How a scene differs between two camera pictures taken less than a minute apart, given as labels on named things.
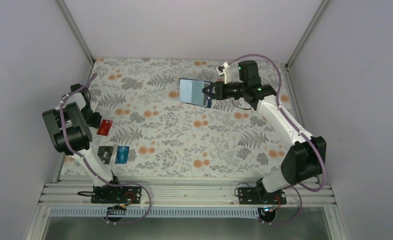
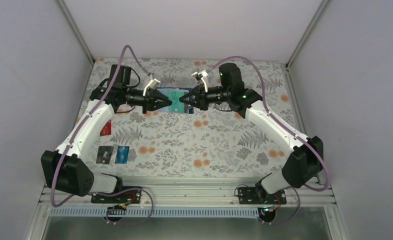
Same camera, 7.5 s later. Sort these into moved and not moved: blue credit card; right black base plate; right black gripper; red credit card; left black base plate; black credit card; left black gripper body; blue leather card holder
Moved: blue leather card holder; right black gripper; left black gripper body
Not moved: black credit card; left black base plate; blue credit card; red credit card; right black base plate
